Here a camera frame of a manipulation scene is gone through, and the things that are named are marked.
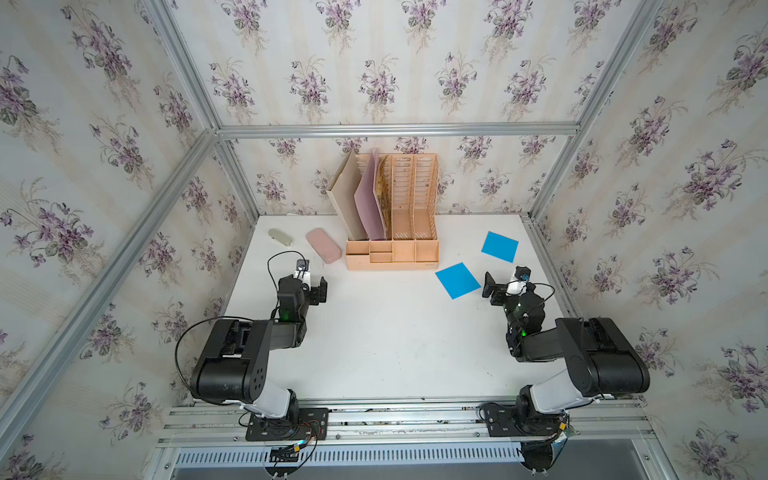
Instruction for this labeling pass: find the blue square paper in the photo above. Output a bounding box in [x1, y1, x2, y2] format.
[436, 263, 481, 300]
[481, 231, 519, 263]

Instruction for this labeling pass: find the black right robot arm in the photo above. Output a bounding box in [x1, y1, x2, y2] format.
[482, 266, 650, 423]

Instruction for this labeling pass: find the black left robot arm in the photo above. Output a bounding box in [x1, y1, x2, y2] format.
[175, 254, 328, 426]

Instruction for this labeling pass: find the pink pencil case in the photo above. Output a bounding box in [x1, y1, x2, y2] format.
[305, 228, 342, 264]

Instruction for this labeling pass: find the grey green eraser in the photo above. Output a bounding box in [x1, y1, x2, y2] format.
[268, 228, 294, 247]

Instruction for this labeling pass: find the pink folder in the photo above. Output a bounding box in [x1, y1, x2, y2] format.
[354, 149, 386, 241]

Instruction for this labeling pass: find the peach plastic file organizer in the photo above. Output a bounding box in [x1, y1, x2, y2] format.
[346, 152, 440, 271]

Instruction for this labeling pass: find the beige folder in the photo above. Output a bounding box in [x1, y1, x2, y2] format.
[327, 152, 368, 241]

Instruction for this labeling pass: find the patterned yellow book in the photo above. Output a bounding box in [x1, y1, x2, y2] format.
[374, 155, 392, 240]

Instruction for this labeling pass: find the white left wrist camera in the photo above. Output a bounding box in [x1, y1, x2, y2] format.
[294, 258, 311, 287]

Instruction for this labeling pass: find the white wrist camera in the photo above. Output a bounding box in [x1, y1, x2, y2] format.
[294, 258, 311, 287]
[506, 266, 531, 296]

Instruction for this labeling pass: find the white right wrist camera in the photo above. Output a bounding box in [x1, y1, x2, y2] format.
[506, 266, 531, 296]

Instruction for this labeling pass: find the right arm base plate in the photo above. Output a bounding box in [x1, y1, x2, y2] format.
[478, 402, 569, 438]

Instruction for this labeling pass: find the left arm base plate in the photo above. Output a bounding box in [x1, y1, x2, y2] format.
[245, 408, 330, 442]

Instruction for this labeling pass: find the aluminium mounting rail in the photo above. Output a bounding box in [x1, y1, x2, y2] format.
[156, 398, 656, 447]

